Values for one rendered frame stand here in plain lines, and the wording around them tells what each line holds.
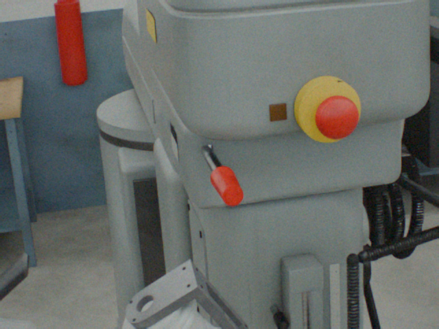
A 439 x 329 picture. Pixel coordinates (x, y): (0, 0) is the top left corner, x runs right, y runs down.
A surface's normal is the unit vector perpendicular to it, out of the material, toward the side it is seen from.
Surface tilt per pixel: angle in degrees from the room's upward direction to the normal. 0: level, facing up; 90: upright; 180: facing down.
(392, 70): 90
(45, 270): 0
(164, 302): 32
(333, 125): 92
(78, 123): 90
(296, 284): 90
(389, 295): 0
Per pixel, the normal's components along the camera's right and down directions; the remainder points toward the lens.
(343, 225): 0.47, 0.26
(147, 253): 0.19, 0.31
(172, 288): -0.53, -0.69
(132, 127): -0.07, -0.94
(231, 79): -0.10, 0.33
